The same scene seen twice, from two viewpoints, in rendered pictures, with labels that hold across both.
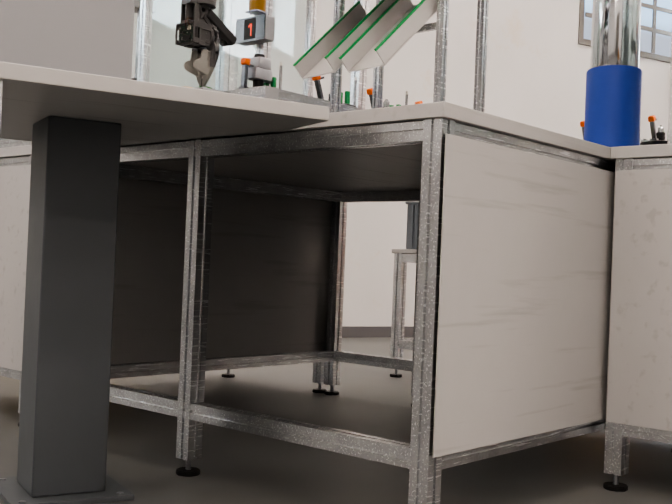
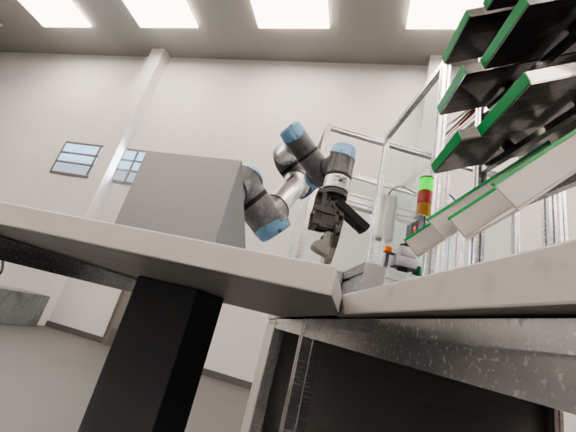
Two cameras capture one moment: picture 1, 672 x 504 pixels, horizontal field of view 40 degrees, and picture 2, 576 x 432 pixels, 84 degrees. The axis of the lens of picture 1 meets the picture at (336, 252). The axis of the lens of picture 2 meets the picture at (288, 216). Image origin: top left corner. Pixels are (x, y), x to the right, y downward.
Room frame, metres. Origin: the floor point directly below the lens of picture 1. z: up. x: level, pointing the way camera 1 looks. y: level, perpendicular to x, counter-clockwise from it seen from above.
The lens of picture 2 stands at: (1.64, -0.15, 0.79)
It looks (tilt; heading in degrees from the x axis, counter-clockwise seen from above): 19 degrees up; 46
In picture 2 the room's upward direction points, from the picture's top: 14 degrees clockwise
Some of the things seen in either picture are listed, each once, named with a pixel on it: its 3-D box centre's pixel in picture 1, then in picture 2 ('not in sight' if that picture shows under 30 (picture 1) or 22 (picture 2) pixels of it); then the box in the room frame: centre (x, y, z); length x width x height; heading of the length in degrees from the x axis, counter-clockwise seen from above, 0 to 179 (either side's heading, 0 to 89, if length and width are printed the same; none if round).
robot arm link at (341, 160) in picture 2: not in sight; (340, 163); (2.30, 0.36, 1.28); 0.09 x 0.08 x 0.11; 69
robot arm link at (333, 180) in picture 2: not in sight; (336, 186); (2.30, 0.36, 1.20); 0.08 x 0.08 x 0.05
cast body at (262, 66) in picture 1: (261, 68); (406, 257); (2.50, 0.22, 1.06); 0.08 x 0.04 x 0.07; 139
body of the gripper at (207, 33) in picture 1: (198, 25); (328, 212); (2.29, 0.37, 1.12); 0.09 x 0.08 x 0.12; 139
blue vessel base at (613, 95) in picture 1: (612, 116); not in sight; (2.67, -0.79, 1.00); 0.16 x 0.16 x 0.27
